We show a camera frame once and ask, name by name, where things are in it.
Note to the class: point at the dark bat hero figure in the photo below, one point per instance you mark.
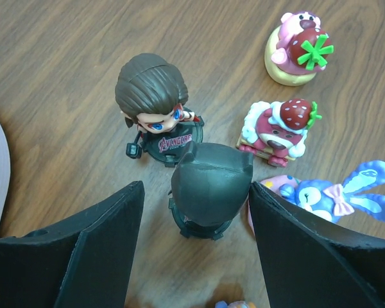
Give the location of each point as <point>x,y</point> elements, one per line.
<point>209,186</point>

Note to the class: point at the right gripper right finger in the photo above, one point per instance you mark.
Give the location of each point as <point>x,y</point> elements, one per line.
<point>310,262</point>

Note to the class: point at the purple bunny with cake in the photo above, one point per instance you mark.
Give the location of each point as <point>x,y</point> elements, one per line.
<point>237,304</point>

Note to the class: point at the purple bunny pink donut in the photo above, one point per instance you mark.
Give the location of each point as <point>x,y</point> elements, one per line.
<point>333,201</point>

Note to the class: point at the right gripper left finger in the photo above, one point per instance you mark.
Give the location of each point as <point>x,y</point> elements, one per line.
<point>84,260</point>

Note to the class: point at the pink bear strawberry tart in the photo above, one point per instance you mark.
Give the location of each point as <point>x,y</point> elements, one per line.
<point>298,49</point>

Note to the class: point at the pink bear cake square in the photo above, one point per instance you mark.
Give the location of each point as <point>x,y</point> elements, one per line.
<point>277,131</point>

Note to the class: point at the brown haired hero figure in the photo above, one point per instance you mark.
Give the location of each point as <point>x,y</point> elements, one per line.
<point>151,94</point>

